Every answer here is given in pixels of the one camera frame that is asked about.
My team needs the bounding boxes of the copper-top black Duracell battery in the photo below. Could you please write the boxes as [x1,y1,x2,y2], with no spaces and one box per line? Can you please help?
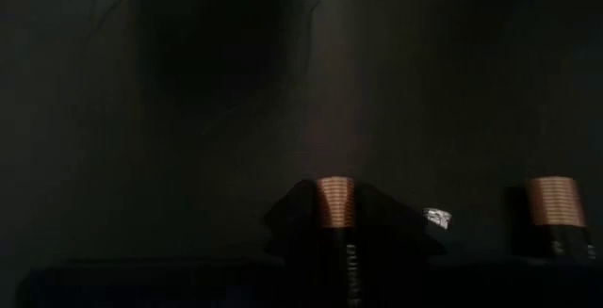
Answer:
[316,175,364,308]
[506,175,598,260]

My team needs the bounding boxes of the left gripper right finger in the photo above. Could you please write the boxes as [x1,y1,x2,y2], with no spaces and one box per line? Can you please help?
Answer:
[353,180,448,266]

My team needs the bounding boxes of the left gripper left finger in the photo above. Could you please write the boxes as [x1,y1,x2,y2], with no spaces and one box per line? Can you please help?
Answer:
[262,179,331,263]

